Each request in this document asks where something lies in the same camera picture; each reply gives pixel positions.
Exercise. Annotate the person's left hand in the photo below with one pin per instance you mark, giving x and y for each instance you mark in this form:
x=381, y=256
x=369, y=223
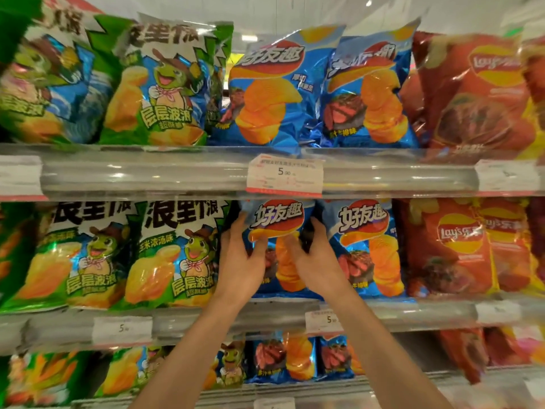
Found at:
x=238, y=272

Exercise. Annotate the person's right forearm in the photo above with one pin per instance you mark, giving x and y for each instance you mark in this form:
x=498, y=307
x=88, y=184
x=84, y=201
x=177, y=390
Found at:
x=383, y=362

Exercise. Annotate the person's right hand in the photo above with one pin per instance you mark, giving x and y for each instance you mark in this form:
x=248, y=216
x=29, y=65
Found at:
x=323, y=272

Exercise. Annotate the maroon crisp snack packet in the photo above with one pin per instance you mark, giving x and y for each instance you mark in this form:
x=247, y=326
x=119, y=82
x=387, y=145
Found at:
x=538, y=234

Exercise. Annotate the person's left forearm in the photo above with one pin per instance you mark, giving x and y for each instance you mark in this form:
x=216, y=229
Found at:
x=183, y=366

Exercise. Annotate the red hanging sign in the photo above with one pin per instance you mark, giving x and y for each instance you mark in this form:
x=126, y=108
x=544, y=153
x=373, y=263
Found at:
x=72, y=2

